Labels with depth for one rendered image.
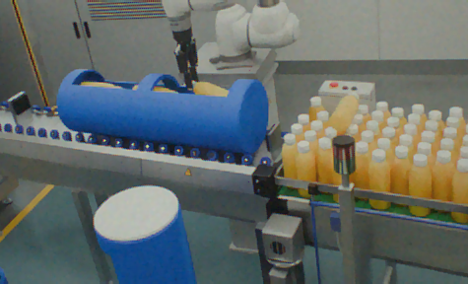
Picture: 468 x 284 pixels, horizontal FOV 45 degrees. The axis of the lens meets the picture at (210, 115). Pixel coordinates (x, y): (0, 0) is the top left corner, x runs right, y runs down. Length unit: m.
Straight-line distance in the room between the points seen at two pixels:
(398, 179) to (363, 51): 3.10
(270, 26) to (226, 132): 0.65
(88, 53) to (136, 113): 2.04
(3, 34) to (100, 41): 0.85
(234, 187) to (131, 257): 0.58
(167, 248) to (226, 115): 0.53
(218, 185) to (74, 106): 0.70
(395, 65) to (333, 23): 0.62
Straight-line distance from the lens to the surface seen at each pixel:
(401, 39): 4.89
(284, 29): 2.54
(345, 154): 1.65
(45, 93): 3.26
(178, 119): 2.17
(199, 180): 2.29
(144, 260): 1.83
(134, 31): 4.00
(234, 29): 2.61
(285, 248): 1.99
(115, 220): 1.88
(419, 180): 1.88
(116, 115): 2.34
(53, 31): 4.37
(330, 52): 5.00
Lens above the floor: 2.11
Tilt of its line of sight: 27 degrees down
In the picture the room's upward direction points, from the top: 10 degrees counter-clockwise
